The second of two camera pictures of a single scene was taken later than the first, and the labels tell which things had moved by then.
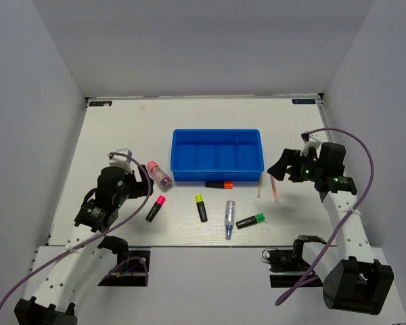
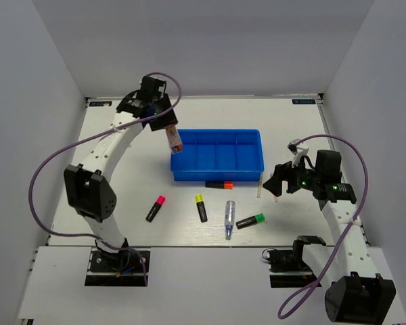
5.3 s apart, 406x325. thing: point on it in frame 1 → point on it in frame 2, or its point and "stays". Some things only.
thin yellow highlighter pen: (259, 187) stays
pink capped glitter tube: (161, 177) → (174, 140)
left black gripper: (140, 188) → (169, 119)
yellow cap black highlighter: (199, 198) stays
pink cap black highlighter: (160, 202) stays
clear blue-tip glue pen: (230, 209) stays
